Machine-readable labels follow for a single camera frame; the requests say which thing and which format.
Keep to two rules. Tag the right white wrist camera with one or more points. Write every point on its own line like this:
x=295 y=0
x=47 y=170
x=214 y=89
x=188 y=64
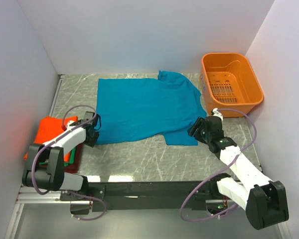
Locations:
x=215 y=112

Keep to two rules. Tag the orange plastic basket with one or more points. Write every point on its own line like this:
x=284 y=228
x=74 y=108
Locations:
x=228 y=82

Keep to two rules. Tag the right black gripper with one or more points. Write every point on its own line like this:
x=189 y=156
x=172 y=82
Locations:
x=200 y=123

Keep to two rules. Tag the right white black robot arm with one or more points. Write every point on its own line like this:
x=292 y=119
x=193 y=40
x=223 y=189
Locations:
x=264 y=201

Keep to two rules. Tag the folded orange t shirt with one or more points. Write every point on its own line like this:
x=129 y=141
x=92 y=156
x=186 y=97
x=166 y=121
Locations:
x=49 y=128

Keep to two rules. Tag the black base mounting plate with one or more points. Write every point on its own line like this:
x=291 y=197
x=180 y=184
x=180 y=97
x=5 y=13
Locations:
x=196 y=202

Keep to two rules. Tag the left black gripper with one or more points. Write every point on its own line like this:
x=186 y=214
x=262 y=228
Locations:
x=92 y=142

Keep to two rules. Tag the folded dark red t shirt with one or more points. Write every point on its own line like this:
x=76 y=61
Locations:
x=75 y=167

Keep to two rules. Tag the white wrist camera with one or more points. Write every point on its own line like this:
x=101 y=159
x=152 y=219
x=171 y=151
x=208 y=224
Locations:
x=69 y=124
x=215 y=112

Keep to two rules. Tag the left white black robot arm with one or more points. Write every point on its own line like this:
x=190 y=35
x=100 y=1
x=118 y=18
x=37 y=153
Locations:
x=44 y=167

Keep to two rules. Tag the aluminium rail frame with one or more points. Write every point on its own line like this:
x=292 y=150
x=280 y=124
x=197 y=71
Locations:
x=35 y=196

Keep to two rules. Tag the teal blue t shirt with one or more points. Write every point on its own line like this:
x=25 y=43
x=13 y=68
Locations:
x=136 y=109

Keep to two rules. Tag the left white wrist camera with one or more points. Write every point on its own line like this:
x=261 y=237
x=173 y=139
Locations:
x=69 y=124

